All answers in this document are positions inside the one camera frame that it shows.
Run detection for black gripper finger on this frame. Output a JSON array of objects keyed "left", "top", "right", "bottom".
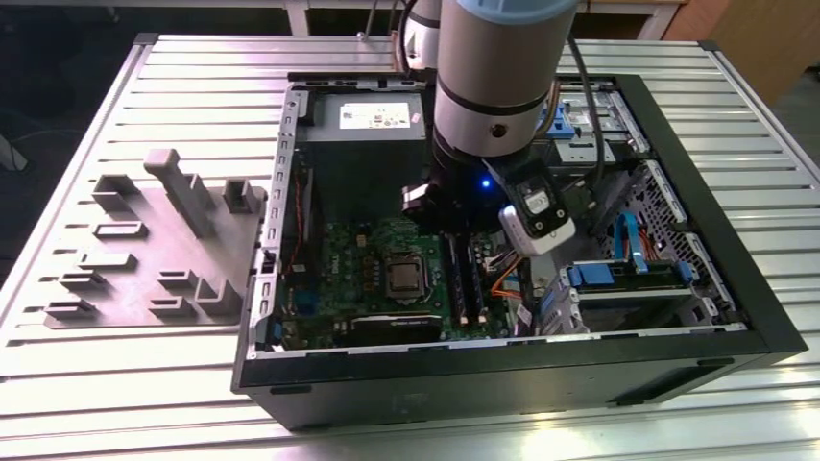
[{"left": 401, "top": 184, "right": 433, "bottom": 217}]

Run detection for grey power supply unit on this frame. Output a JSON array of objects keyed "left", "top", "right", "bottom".
[{"left": 297, "top": 91, "right": 437, "bottom": 220}]

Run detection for CPU socket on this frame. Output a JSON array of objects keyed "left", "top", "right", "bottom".
[{"left": 377, "top": 248, "right": 432, "bottom": 308}]

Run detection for green motherboard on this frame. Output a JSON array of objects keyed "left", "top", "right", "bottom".
[{"left": 280, "top": 215, "right": 513, "bottom": 347}]

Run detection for silver CPU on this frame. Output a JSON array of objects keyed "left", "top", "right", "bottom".
[{"left": 386, "top": 261, "right": 425, "bottom": 294}]

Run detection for blue drive carrier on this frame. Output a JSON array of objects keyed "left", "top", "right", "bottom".
[{"left": 541, "top": 103, "right": 573, "bottom": 141}]

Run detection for black graphics card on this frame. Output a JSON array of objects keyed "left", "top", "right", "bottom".
[{"left": 344, "top": 310, "right": 444, "bottom": 346}]

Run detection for hard disk in blue carrier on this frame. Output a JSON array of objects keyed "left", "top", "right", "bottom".
[{"left": 561, "top": 259, "right": 697, "bottom": 295}]

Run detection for metal drive cage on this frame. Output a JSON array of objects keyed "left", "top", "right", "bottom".
[{"left": 537, "top": 85, "right": 652, "bottom": 193}]

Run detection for metal disk bay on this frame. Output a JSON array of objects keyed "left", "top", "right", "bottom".
[{"left": 537, "top": 258, "right": 748, "bottom": 337}]

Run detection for black PC case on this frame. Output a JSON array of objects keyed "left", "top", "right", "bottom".
[{"left": 230, "top": 71, "right": 808, "bottom": 431}]

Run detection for grey parts rack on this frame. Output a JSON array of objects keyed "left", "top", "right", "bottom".
[{"left": 41, "top": 146, "right": 268, "bottom": 332}]

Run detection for wooden cabinet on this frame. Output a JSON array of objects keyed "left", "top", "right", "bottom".
[{"left": 662, "top": 0, "right": 820, "bottom": 105}]

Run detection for grey chair leg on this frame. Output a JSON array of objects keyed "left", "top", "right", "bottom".
[{"left": 0, "top": 133, "right": 28, "bottom": 172}]

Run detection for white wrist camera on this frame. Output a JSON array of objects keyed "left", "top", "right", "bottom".
[{"left": 480, "top": 156, "right": 577, "bottom": 257}]

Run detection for orange wire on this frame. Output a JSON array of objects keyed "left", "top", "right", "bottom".
[{"left": 490, "top": 268, "right": 533, "bottom": 302}]

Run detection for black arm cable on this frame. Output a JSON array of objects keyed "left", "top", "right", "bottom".
[{"left": 549, "top": 37, "right": 616, "bottom": 212}]

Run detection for blue flat data cable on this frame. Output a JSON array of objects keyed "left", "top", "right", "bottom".
[{"left": 612, "top": 210, "right": 649, "bottom": 276}]

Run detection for cable with clear plug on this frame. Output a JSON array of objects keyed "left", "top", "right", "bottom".
[{"left": 354, "top": 0, "right": 380, "bottom": 42}]

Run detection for white desk frame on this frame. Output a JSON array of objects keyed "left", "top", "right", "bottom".
[{"left": 280, "top": 0, "right": 686, "bottom": 40}]

